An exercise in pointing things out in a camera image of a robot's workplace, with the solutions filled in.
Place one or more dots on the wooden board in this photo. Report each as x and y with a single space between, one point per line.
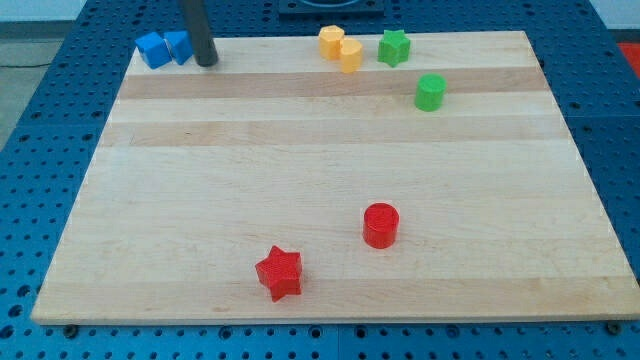
199 172

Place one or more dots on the red cylinder block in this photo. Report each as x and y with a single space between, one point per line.
380 225

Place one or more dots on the red star block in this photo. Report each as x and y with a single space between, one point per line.
281 273

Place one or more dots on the yellow heart block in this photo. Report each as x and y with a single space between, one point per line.
351 54

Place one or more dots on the yellow hexagon block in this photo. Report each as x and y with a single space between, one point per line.
329 42

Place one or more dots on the green cylinder block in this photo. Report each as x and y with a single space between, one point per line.
430 92

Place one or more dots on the green star block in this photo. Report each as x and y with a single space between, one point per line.
393 48

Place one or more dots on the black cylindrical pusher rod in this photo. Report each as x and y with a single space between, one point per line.
197 24

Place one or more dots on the blue triangle block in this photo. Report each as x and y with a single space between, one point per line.
179 46

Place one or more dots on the blue cube block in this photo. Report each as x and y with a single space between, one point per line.
153 50

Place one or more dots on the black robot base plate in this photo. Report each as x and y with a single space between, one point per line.
330 7

